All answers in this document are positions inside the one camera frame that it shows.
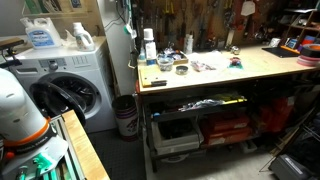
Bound teal and red small item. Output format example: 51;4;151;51
227;56;245;71

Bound clear plastic sheet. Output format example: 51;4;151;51
195;50;232;72

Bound round metal tin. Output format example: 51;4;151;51
175;64;190;76

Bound small white detergent bottle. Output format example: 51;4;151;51
72;21;96;52

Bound clear plastic container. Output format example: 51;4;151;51
156;55;175;72

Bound black orange tape roll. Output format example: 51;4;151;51
299;42;320;59

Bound small black block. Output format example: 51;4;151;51
150;79;168;88

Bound white front-load washing machine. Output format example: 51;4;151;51
8;35;118;134

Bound white hanging tag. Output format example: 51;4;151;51
240;0;257;17

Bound white bin with dark contents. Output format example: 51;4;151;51
150;117;205;157

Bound yellow black long tool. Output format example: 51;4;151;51
212;94;248;105

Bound pink white tape roll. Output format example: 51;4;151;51
296;54;320;68

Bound crumpled plastic bag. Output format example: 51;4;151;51
177;97;225;113

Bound small teal liquid bottle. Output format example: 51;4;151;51
138;46;147;62

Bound wall rack with papers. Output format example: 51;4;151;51
21;0;90;18

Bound wooden tray with clutter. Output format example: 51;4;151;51
155;49;190;66

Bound black camera stand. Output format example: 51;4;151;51
0;36;27;70

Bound black mat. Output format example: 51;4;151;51
261;46;301;59

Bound white and green dish brush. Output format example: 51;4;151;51
123;19;138;40

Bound dark round trash can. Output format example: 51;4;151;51
111;94;140;143

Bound plastic bag with parts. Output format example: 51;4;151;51
189;59;218;73

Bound light wooden board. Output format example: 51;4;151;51
138;65;169;89

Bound black case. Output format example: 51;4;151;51
267;153;315;180

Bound dark metal shelf cart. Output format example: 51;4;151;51
134;43;320;174

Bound shiny metal fitting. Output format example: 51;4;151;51
229;45;241;56

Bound red storage boxes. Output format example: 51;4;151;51
199;112;253;148

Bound slim white bottle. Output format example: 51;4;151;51
183;32;195;55

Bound dark wooden cubby shelf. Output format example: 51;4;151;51
279;8;320;52

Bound brown tool pegboard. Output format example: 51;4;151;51
133;0;288;52

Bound large white detergent jug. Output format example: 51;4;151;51
19;16;63;51

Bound beige strap loop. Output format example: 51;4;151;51
127;49;140;70

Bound red bag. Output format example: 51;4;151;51
259;95;297;135

